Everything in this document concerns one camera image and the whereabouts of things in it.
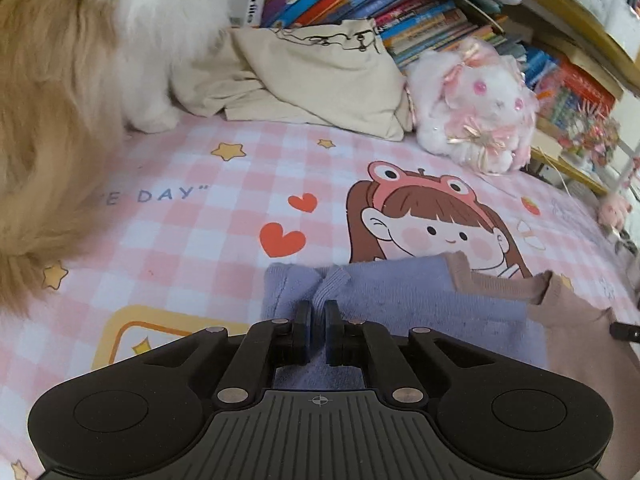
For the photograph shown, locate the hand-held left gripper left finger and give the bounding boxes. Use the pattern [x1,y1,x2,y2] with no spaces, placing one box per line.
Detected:
[145,300,312,408]

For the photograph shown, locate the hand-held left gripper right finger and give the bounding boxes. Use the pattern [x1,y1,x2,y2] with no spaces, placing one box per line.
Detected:
[324,300,496,406]

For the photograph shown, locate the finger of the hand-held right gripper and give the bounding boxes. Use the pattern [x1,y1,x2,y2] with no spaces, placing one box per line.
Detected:
[609,321,640,345]

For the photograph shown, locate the lavender knit sweater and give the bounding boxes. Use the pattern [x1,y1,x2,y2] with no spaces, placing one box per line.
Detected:
[263,255,548,391]

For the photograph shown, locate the white power strip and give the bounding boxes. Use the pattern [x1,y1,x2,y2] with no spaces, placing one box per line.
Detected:
[607,225,640,257]

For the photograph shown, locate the pink pig plush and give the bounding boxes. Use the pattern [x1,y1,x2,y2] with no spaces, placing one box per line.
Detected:
[597,194,632,228]

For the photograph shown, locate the pink checkered printed mat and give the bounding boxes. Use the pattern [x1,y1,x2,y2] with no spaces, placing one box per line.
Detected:
[0,110,640,480]

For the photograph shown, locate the colourful toy flower bouquet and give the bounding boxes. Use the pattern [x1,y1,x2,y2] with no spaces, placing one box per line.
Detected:
[557,110,621,166]

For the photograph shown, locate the red books with gold print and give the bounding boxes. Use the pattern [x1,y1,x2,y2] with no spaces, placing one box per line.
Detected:
[535,57,618,126]

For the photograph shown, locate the cream garment with line print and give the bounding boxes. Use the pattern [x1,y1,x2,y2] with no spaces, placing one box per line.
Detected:
[170,19,412,142]

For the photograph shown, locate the white and pink bunny plush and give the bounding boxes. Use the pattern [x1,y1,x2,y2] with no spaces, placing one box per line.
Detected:
[406,39,540,177]

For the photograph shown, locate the fluffy orange cat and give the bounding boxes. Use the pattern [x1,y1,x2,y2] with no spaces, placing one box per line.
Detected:
[0,0,241,313]

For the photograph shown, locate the white cable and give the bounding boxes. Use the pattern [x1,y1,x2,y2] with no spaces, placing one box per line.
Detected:
[537,152,576,196]

